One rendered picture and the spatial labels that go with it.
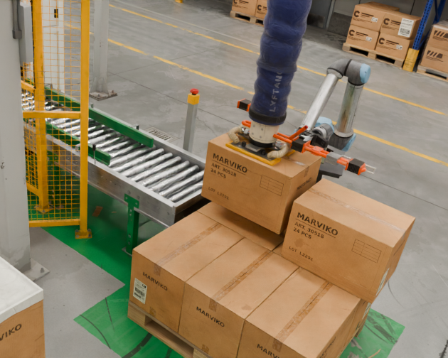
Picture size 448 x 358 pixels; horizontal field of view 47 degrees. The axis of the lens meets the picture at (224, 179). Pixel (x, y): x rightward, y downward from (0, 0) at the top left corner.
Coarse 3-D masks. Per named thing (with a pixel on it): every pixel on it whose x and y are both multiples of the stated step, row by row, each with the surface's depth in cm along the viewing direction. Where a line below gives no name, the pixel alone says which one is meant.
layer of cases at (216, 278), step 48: (192, 240) 316; (240, 240) 324; (144, 288) 306; (192, 288) 281; (240, 288) 284; (288, 288) 290; (336, 288) 296; (192, 336) 295; (240, 336) 271; (288, 336) 258; (336, 336) 273
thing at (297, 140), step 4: (300, 136) 306; (292, 140) 300; (296, 140) 302; (300, 140) 303; (292, 144) 300; (296, 144) 298; (300, 144) 297; (304, 144) 296; (308, 144) 301; (292, 148) 300; (296, 148) 299; (300, 148) 298; (300, 152) 298
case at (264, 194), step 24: (216, 144) 317; (216, 168) 323; (240, 168) 312; (264, 168) 302; (288, 168) 301; (312, 168) 315; (216, 192) 330; (240, 192) 318; (264, 192) 307; (288, 192) 297; (264, 216) 313; (288, 216) 312
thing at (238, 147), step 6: (228, 144) 314; (234, 144) 314; (240, 144) 316; (246, 144) 317; (240, 150) 310; (246, 150) 310; (264, 150) 307; (252, 156) 307; (258, 156) 306; (264, 156) 305; (264, 162) 303; (270, 162) 301; (276, 162) 304
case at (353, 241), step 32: (320, 192) 308; (352, 192) 314; (288, 224) 303; (320, 224) 290; (352, 224) 282; (384, 224) 287; (288, 256) 311; (320, 256) 298; (352, 256) 285; (384, 256) 274; (352, 288) 292
